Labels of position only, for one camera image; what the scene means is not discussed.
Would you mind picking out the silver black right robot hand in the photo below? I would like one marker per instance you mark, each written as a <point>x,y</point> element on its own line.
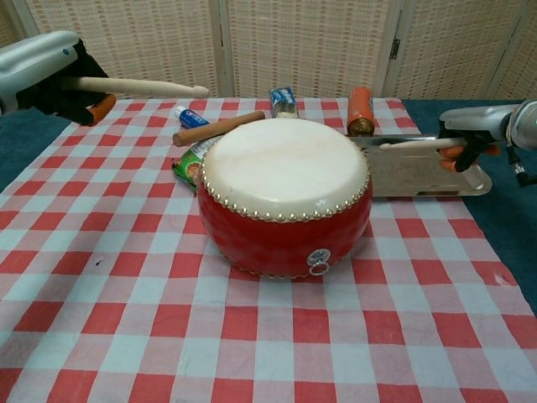
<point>478,117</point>

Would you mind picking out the red drum with white skin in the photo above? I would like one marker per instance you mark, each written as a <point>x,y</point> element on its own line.
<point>285,168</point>

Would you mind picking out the light wooden drumstick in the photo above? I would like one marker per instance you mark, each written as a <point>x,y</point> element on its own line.
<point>411,145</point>
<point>147,85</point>

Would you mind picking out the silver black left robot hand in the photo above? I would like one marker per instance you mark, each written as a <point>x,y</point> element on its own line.
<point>38,54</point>

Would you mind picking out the woven beige folding screen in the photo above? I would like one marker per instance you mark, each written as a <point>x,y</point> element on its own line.
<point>293,42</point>

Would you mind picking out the white blue toothpaste tube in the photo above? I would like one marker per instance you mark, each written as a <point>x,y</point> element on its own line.
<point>191,117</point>

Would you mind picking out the teal table cover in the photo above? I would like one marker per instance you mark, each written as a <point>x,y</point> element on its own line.
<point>512,235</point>

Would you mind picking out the brown wooden rolling pin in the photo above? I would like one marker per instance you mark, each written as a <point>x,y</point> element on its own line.
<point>210,130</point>

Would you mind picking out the orange cylindrical can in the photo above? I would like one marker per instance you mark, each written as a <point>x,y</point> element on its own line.
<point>360,109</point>

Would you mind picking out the red white checkered tablecloth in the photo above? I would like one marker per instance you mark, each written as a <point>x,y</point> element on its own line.
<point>168,336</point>

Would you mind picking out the blue cookie packet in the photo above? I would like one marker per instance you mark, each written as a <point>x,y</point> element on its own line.
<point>283,101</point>

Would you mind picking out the green silver snack packet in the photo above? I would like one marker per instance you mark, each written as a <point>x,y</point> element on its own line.
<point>191,165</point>

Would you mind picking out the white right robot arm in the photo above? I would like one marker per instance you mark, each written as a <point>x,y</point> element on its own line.
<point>524,126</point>

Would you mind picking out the rectangular stainless steel tray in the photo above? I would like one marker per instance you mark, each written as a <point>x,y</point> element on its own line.
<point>411,176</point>

